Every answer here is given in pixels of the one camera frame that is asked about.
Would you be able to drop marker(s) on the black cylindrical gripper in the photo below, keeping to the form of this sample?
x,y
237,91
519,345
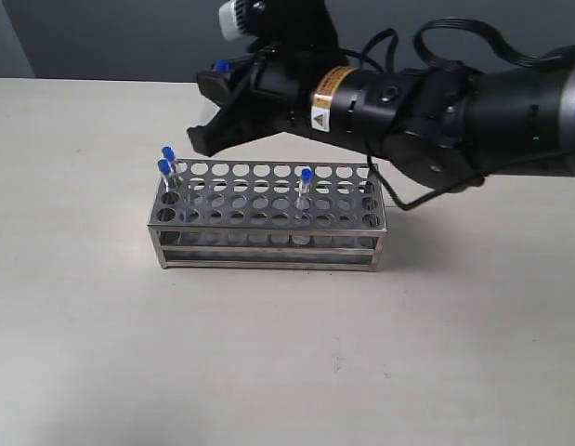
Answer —
x,y
310,94

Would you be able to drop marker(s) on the blue-capped tube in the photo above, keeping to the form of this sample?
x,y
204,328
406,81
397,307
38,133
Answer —
x,y
221,66
304,185
169,154
167,173

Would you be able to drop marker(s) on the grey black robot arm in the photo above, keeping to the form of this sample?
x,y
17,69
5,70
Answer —
x,y
439,129

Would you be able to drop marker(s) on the stainless steel tube rack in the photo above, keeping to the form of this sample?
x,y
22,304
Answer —
x,y
242,214

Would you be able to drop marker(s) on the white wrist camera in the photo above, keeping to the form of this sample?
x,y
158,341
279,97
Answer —
x,y
295,23

